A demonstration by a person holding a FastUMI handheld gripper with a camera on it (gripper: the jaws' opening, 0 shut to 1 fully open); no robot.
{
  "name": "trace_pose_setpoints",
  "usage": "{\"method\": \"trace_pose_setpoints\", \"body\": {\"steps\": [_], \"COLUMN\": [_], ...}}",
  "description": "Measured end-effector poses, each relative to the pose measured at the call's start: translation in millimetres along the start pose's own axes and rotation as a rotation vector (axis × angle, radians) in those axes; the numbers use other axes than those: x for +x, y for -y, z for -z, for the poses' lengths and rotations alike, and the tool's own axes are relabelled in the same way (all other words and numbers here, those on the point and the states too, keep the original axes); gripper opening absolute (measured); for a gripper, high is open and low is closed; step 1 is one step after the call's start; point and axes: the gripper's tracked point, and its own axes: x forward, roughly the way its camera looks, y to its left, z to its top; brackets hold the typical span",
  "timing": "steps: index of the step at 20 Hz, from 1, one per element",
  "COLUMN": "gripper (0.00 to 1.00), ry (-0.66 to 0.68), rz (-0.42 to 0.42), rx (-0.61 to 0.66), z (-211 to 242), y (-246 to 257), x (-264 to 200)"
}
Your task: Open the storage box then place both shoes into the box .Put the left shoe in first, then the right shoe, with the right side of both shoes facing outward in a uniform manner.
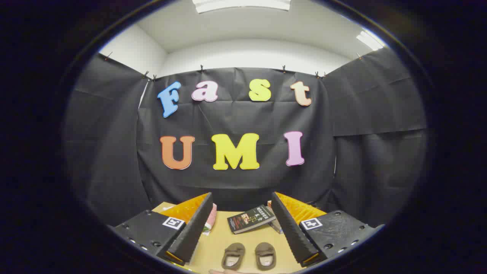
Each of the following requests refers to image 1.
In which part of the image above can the brown fuzzy shoe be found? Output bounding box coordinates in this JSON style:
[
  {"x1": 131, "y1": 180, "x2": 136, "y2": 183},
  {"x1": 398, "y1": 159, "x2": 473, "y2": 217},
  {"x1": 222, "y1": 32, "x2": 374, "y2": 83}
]
[
  {"x1": 221, "y1": 242, "x2": 246, "y2": 271},
  {"x1": 255, "y1": 242, "x2": 277, "y2": 271}
]

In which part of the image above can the watermelon slice plush toy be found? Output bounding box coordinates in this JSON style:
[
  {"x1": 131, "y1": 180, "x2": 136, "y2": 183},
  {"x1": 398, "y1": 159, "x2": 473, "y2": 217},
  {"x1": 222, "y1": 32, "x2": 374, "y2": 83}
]
[{"x1": 203, "y1": 203, "x2": 218, "y2": 235}]

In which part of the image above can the black paperback book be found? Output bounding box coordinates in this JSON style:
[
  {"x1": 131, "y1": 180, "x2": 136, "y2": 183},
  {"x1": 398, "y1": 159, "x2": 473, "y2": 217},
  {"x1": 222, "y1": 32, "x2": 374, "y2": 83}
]
[{"x1": 227, "y1": 205, "x2": 276, "y2": 234}]

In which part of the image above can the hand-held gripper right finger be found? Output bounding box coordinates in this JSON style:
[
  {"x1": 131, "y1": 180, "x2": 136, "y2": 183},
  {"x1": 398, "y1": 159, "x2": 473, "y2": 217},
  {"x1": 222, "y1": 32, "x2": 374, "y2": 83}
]
[{"x1": 271, "y1": 192, "x2": 385, "y2": 268}]

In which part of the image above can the black backdrop cloth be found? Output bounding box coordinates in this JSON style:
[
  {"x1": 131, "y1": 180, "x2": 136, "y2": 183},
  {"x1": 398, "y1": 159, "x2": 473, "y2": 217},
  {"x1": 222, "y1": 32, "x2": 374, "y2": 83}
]
[{"x1": 64, "y1": 48, "x2": 428, "y2": 228}]

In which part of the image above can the ceiling light panel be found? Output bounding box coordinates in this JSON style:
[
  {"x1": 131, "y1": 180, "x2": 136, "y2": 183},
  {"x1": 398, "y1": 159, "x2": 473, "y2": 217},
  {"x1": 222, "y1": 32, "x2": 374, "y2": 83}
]
[
  {"x1": 356, "y1": 30, "x2": 385, "y2": 51},
  {"x1": 192, "y1": 0, "x2": 291, "y2": 14}
]

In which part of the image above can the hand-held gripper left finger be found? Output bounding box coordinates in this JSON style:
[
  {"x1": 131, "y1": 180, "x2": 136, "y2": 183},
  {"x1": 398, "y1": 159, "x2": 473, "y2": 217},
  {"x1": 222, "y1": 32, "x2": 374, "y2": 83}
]
[{"x1": 112, "y1": 192, "x2": 213, "y2": 267}]

